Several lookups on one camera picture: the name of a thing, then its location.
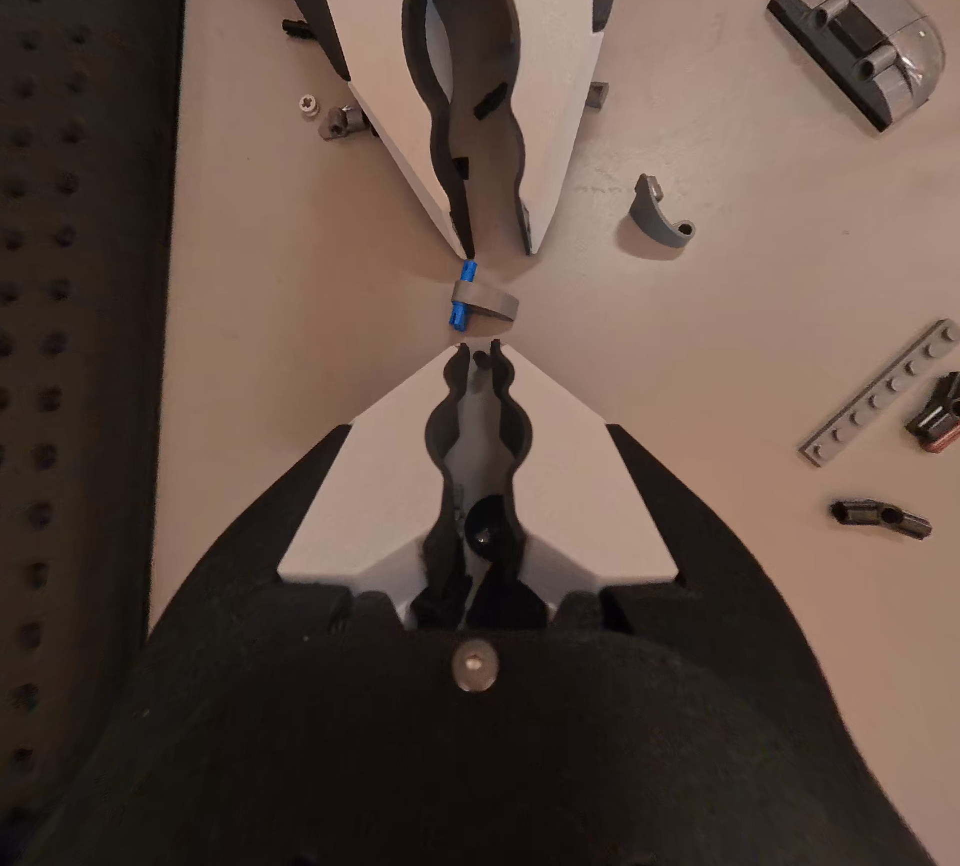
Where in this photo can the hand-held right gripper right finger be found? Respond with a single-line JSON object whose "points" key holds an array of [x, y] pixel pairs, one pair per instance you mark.
{"points": [[592, 506]]}

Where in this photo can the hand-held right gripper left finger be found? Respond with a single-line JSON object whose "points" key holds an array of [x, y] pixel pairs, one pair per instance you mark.
{"points": [[360, 506]]}

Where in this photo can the blue lego pin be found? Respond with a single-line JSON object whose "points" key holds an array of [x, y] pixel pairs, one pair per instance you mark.
{"points": [[469, 271]]}

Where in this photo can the black lego wheel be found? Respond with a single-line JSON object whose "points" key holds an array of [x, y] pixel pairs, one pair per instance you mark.
{"points": [[487, 521]]}

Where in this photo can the white round lego piece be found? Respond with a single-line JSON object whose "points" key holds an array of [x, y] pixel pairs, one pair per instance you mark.
{"points": [[310, 104]]}

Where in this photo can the grey lego arch piece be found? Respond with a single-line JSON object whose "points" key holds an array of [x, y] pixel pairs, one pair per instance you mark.
{"points": [[656, 217]]}

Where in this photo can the black angled lego connector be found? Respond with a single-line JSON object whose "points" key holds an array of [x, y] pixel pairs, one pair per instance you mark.
{"points": [[881, 518]]}

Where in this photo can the grey curved lego assembly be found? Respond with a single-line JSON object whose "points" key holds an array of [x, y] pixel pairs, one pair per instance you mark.
{"points": [[855, 48]]}

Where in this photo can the long grey lego plate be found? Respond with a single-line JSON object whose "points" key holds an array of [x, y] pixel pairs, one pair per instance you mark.
{"points": [[877, 393]]}

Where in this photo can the black and brown lego piece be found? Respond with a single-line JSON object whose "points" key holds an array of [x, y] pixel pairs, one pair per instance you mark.
{"points": [[937, 416]]}

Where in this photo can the black perforated office chair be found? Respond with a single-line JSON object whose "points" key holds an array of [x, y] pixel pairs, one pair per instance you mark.
{"points": [[75, 356]]}

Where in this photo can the small grey lego bracket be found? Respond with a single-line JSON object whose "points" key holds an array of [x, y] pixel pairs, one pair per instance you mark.
{"points": [[598, 94]]}

